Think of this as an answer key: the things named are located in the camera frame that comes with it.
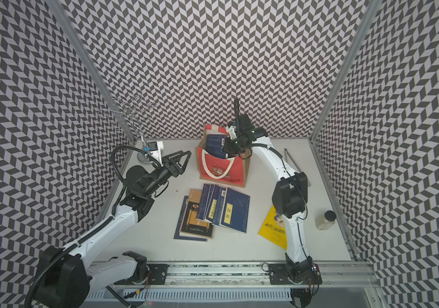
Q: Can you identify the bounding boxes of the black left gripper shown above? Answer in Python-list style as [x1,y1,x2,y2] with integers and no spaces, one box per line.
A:
[144,150,191,197]

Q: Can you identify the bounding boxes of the blue book text back cover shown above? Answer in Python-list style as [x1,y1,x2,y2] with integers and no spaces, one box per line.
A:
[204,134,228,159]

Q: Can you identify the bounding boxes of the red burlap Christmas bag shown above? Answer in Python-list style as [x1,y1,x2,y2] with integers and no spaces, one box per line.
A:
[195,124,250,187]

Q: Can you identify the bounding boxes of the blue book yellow label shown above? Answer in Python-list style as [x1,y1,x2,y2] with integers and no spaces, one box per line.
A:
[199,184,250,233]

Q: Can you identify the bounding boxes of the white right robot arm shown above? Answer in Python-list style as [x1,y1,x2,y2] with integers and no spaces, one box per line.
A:
[225,113,315,284]

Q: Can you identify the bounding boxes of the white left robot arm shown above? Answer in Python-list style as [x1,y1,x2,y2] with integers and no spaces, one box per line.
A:
[24,145,191,307]

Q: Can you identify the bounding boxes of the stainless steel kitchen tongs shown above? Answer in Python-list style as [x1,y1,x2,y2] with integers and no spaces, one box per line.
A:
[284,148,304,173]

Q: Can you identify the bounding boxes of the brown cover book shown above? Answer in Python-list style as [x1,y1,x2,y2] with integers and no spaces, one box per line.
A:
[181,189,213,240]

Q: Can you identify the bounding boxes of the blue book under brown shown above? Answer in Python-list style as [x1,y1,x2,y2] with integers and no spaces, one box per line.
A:
[174,196,207,242]

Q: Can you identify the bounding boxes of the yellow book blue illustration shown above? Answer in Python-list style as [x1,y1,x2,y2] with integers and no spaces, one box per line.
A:
[258,206,287,249]

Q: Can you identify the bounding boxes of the small glass spice jar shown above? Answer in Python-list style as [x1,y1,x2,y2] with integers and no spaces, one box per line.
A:
[315,210,337,230]

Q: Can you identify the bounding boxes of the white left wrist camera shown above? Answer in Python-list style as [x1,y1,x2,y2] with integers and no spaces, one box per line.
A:
[144,141,164,164]

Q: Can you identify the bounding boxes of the chrome wire jewelry stand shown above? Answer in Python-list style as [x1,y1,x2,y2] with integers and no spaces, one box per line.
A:
[97,94,159,167]

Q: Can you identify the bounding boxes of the aluminium corner frame post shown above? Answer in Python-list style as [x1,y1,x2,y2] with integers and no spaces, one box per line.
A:
[45,0,136,142]

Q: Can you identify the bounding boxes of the right aluminium corner post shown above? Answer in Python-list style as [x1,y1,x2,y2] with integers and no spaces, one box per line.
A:
[309,0,382,143]

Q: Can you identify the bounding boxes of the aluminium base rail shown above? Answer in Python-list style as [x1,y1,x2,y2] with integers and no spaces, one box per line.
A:
[86,261,387,307]

